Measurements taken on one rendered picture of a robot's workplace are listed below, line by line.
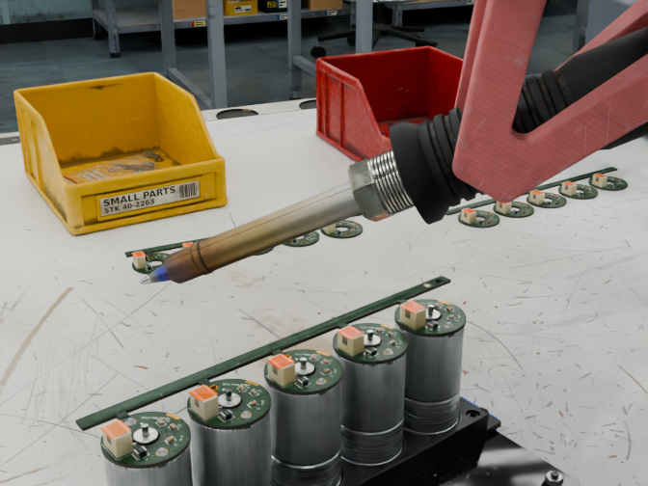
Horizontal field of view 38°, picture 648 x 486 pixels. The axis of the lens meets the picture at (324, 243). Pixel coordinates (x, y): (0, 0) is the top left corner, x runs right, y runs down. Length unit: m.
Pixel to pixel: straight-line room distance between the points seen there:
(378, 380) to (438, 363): 0.03
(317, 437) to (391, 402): 0.03
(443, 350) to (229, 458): 0.09
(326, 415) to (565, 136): 0.13
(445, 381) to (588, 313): 0.16
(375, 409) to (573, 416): 0.11
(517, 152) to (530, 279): 0.30
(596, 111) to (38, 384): 0.29
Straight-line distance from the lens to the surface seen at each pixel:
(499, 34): 0.19
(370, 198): 0.21
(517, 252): 0.53
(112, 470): 0.27
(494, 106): 0.20
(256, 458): 0.28
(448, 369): 0.33
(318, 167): 0.65
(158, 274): 0.24
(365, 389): 0.31
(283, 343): 0.31
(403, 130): 0.21
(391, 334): 0.32
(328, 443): 0.30
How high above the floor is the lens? 0.97
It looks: 25 degrees down
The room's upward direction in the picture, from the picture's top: straight up
